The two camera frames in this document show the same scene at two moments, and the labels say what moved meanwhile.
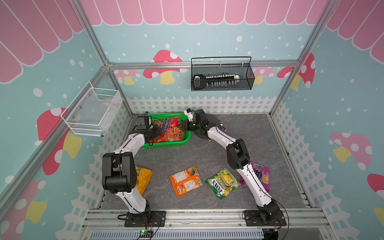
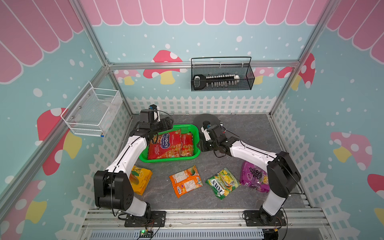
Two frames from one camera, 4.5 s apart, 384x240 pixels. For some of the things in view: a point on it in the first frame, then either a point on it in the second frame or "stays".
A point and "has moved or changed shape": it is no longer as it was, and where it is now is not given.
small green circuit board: (143, 233) stays
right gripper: (185, 125) -> (203, 142)
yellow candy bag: (143, 176) stays
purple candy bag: (263, 173) stays
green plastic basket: (187, 133) -> (194, 129)
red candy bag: (170, 131) has moved or changed shape
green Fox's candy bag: (223, 183) stays
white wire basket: (90, 112) stays
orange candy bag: (186, 181) stays
